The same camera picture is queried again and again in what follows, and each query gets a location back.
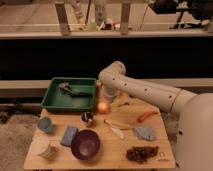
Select yellow red apple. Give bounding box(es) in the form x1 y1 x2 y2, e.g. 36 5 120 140
97 102 110 114

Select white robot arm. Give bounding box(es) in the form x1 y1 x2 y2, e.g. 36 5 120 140
98 61 213 171

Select purple bowl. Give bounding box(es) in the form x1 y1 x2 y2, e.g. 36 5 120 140
71 129 101 160

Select small metal cup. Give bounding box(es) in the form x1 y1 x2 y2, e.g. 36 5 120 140
81 112 94 127

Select wooden spoon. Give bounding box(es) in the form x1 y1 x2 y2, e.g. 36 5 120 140
104 119 131 130

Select orange carrot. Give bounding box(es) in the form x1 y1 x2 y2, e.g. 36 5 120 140
137 111 158 123

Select green plastic tray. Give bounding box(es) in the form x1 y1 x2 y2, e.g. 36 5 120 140
41 77 96 113

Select grey tool in tray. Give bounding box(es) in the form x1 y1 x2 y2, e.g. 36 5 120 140
58 83 91 97

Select blue grey cloth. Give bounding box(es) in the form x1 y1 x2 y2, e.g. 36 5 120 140
134 127 156 141

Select blue sponge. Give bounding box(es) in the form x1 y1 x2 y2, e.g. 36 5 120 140
60 126 78 147

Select dark grape bunch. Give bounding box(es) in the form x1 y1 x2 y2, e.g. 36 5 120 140
126 146 159 163

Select blue small cup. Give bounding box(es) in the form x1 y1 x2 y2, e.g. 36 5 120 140
37 117 53 134

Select black camera on stand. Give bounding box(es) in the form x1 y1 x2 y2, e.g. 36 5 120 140
148 0 213 29

